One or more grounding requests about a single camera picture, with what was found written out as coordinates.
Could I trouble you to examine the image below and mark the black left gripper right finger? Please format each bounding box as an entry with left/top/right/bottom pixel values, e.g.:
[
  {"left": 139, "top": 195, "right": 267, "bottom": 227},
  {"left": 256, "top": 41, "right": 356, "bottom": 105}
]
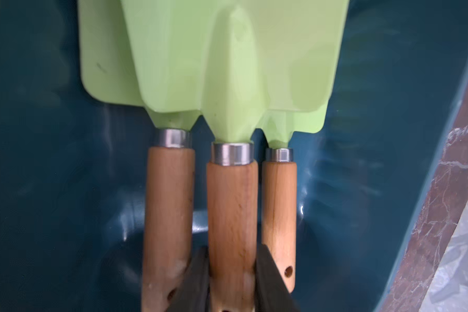
[{"left": 255, "top": 244, "right": 300, "bottom": 312}]

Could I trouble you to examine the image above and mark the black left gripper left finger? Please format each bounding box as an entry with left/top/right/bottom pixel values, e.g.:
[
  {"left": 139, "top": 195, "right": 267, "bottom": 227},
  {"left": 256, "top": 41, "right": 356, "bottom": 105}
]
[{"left": 166, "top": 246, "right": 210, "bottom": 312}]

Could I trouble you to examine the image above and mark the green square shovel wooden handle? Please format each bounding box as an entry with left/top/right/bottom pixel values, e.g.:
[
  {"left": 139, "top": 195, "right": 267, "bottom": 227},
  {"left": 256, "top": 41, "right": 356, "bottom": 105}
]
[{"left": 77, "top": 0, "right": 202, "bottom": 312}]

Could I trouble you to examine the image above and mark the dark teal storage box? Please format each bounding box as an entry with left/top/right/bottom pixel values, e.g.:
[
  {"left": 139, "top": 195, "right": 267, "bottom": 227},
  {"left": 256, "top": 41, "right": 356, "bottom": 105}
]
[{"left": 0, "top": 1, "right": 468, "bottom": 311}]

